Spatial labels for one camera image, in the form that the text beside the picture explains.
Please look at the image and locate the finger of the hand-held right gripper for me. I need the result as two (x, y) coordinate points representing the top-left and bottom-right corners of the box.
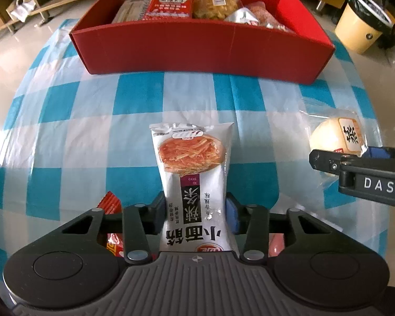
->
(362, 145), (395, 172)
(309, 149), (366, 176)

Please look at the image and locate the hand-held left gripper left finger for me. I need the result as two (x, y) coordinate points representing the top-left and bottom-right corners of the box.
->
(62, 191), (168, 264)

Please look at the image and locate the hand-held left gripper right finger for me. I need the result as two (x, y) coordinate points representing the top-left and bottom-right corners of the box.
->
(225, 191), (332, 264)

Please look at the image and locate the round bun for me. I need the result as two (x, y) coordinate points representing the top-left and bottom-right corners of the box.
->
(301, 107), (371, 186)

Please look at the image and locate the white noodle snack packet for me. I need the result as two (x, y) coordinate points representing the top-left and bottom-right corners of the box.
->
(149, 122), (241, 255)

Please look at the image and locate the orange clear snack packet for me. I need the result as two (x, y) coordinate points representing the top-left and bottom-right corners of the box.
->
(247, 2), (296, 34)

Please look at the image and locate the red cardboard box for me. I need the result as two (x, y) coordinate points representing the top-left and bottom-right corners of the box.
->
(68, 0), (336, 85)

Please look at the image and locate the grey biscuit packet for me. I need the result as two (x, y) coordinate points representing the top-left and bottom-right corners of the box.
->
(111, 0), (154, 23)

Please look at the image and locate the small red striped packet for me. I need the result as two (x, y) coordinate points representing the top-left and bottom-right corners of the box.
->
(97, 191), (126, 259)

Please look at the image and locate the pink snack packet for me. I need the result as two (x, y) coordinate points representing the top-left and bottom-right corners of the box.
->
(268, 233), (286, 258)

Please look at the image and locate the blue white checked tablecloth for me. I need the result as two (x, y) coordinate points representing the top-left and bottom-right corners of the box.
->
(0, 16), (393, 272)

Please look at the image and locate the cream trash bin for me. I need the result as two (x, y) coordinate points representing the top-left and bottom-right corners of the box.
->
(334, 0), (395, 54)

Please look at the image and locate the silver foil packet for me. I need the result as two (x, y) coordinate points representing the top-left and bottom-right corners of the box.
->
(224, 8), (260, 26)

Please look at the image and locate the yellow clear snack packet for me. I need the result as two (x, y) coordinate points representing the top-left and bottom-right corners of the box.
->
(191, 0), (243, 21)

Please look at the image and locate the red snack packet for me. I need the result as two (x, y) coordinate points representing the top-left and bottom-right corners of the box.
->
(144, 0), (195, 21)

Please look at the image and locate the white bag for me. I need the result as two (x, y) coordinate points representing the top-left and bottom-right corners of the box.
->
(6, 0), (37, 21)

